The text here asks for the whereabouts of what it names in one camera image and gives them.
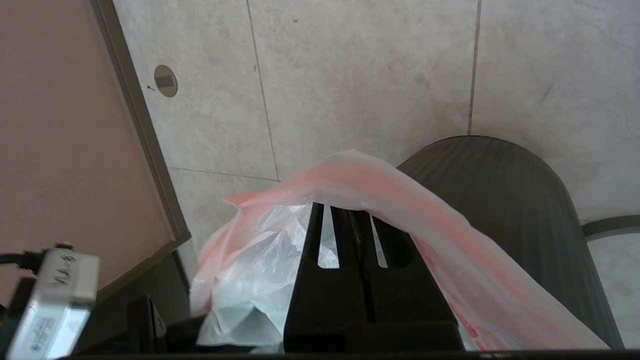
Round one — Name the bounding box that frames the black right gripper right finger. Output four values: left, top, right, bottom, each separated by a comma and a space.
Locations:
352, 210, 464, 351

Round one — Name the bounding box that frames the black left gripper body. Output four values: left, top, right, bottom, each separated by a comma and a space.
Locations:
125, 294, 211, 353

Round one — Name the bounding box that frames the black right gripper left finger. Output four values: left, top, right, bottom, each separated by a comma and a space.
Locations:
283, 202, 375, 353

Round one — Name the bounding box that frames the white bag orange drawstring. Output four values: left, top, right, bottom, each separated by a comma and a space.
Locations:
190, 149, 612, 351

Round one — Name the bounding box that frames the black trash bin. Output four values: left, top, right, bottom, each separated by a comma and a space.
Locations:
397, 135, 626, 351

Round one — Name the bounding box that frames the round metal floor drain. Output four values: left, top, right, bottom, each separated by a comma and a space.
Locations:
154, 64, 179, 98

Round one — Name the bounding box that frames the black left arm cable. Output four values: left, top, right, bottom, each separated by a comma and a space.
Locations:
0, 244, 73, 273

